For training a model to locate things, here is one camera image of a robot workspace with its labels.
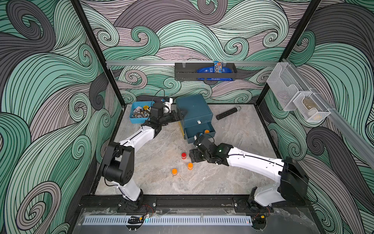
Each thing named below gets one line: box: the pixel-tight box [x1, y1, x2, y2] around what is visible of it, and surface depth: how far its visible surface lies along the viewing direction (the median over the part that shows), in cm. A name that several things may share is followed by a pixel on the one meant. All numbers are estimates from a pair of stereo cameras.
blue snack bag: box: [196, 60, 235, 81], surface depth 93 cm
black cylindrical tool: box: [215, 105, 242, 121], surface depth 113 cm
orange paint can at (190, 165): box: [187, 162, 194, 171], surface depth 87 cm
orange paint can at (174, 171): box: [171, 168, 178, 176], surface depth 85 cm
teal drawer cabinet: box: [175, 94, 216, 144], surface depth 90 cm
